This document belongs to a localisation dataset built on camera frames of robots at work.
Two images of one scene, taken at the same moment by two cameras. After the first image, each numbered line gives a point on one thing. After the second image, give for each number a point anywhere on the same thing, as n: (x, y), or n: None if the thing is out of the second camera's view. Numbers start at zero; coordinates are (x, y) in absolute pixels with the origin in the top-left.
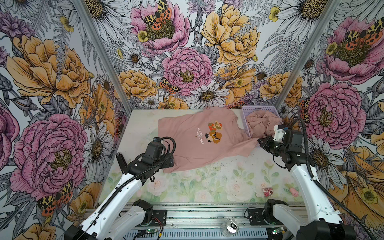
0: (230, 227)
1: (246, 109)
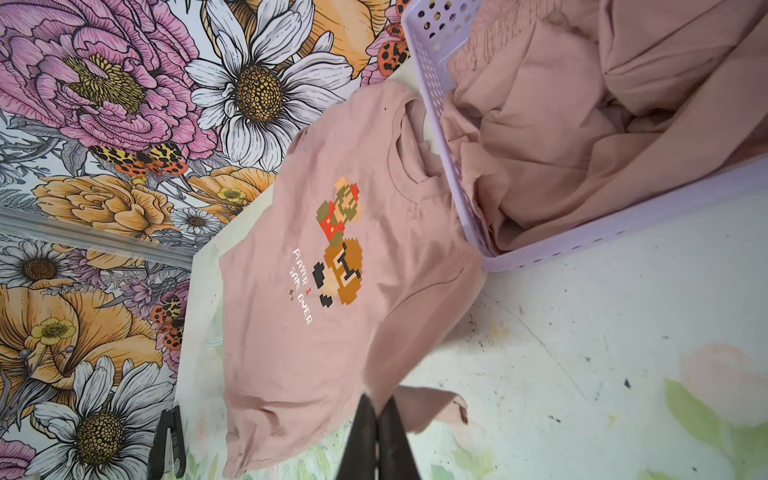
0: None
1: (435, 29)
